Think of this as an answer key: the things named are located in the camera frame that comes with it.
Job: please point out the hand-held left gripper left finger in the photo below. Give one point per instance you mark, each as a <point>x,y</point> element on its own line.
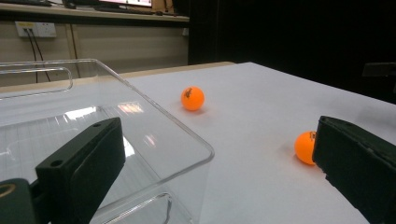
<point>84,168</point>

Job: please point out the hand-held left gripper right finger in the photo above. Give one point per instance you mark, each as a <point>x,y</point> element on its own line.
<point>358,168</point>

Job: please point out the orange table tennis ball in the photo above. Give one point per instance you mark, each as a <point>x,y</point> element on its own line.
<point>192,99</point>
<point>303,148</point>

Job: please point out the clear plastic bin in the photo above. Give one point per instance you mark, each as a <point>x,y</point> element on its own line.
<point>149,124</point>

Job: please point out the white table cover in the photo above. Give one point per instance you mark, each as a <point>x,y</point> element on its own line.
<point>249,155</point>

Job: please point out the long wooden desk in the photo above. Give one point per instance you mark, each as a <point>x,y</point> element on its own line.
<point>124,43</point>

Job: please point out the light wooden table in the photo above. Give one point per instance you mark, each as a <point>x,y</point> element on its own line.
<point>186,67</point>

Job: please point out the black curtain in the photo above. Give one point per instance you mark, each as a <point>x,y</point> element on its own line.
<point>280,31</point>

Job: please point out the black keyboard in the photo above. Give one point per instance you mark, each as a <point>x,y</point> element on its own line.
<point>25,2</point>
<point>124,11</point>

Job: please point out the black computer mouse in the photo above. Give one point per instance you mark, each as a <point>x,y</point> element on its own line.
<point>70,5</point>

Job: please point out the monitor with pale screen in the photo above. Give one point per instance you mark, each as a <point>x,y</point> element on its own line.
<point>130,2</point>

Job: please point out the white wall socket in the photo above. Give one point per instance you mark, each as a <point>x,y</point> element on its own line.
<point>43,29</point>

